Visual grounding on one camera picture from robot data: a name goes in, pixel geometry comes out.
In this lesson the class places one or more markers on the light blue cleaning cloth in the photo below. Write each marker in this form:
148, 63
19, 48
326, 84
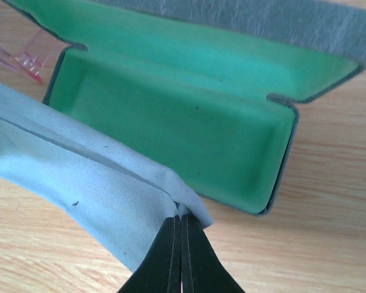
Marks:
117, 195

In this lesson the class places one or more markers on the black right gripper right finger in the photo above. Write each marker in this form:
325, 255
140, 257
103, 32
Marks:
201, 270

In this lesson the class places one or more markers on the grey-green glasses case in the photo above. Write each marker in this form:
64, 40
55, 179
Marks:
206, 88

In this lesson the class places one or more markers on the pink sunglasses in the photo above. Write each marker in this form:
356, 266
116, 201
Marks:
35, 59

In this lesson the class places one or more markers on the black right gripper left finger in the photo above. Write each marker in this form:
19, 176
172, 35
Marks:
160, 271

